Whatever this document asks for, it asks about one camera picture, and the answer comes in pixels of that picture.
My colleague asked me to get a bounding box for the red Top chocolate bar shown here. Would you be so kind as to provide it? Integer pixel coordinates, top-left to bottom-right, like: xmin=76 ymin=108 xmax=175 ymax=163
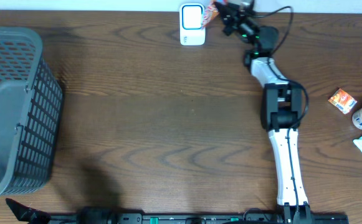
xmin=201 ymin=0 xmax=219 ymax=28

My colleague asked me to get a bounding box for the orange snack packet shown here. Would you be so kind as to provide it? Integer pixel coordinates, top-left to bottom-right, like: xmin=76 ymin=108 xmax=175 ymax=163
xmin=328 ymin=88 xmax=357 ymax=114

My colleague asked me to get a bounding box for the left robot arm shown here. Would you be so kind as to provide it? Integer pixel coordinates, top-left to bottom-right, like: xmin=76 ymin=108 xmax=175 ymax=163
xmin=6 ymin=198 xmax=51 ymax=224

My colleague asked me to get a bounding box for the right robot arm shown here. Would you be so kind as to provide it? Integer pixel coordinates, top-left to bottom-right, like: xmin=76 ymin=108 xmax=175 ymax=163
xmin=214 ymin=1 xmax=314 ymax=223

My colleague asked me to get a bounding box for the white barcode scanner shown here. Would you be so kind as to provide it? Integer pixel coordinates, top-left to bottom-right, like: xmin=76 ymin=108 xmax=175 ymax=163
xmin=179 ymin=2 xmax=206 ymax=46

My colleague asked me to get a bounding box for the grey plastic basket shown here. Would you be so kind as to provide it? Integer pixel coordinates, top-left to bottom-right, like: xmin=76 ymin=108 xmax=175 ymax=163
xmin=0 ymin=27 xmax=64 ymax=196

